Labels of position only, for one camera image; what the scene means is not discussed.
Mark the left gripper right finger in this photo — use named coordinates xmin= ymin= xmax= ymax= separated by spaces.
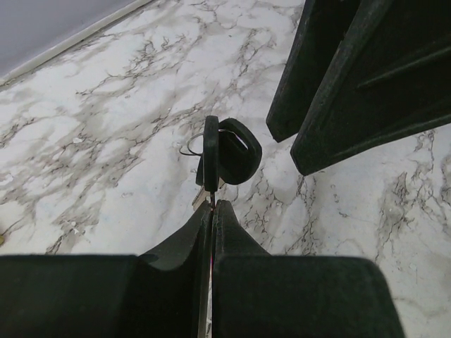
xmin=212 ymin=200 xmax=404 ymax=337

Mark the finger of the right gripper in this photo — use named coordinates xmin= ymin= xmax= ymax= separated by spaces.
xmin=290 ymin=1 xmax=450 ymax=175
xmin=266 ymin=0 xmax=359 ymax=142

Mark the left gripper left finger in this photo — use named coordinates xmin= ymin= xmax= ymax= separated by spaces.
xmin=1 ymin=203 xmax=211 ymax=337

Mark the black head key bunch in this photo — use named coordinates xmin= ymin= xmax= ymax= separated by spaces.
xmin=180 ymin=115 xmax=262 ymax=210

